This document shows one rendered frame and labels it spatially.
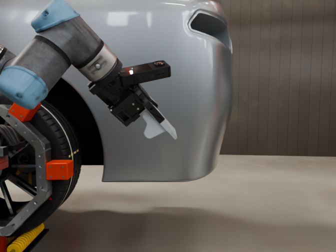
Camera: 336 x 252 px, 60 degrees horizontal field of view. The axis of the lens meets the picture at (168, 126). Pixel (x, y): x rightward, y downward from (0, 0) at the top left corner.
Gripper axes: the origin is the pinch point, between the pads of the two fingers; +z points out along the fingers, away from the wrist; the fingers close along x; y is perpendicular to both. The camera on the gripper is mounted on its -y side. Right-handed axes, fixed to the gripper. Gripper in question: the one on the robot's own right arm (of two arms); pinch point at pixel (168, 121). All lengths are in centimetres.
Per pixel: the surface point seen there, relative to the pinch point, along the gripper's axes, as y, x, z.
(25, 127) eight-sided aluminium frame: 48, -55, -5
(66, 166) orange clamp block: 46, -43, 14
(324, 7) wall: -340, -414, 324
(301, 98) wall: -197, -358, 417
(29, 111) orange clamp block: 42, -57, -8
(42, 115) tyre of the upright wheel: 43, -63, -2
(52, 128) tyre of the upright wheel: 43, -59, 4
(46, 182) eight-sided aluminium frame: 57, -43, 13
